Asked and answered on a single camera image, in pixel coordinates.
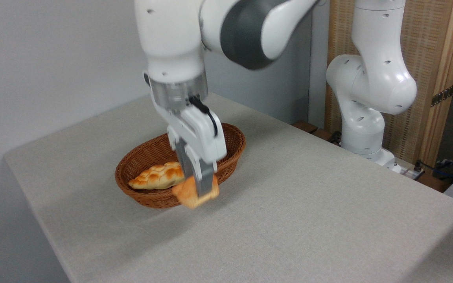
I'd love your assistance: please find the brown wicker basket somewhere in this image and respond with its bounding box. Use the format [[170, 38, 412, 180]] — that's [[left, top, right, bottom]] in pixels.
[[115, 123, 246, 209]]

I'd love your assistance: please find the long braided bread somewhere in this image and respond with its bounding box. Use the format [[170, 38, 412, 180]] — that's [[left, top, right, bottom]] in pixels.
[[128, 161, 186, 190]]

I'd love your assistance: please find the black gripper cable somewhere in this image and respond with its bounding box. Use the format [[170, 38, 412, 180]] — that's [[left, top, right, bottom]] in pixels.
[[189, 96, 218, 137]]

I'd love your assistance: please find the metal screen hinge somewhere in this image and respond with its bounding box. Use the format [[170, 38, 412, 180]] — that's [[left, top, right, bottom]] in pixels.
[[431, 85, 453, 107]]

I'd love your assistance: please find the brown wooden base plank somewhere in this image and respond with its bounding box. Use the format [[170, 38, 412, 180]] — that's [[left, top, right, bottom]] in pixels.
[[293, 121, 452, 193]]

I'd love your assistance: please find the black floor cable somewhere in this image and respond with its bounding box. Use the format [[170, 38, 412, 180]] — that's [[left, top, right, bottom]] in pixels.
[[414, 159, 453, 185]]

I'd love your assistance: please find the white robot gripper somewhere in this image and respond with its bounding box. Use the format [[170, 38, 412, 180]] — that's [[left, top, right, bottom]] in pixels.
[[154, 100, 227, 197]]

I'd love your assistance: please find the beige tablecloth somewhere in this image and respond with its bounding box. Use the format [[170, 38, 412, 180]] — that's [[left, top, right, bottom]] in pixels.
[[3, 92, 453, 283]]

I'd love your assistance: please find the round bread roll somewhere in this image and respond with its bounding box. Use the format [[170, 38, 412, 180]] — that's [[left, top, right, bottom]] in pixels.
[[171, 174, 220, 209]]

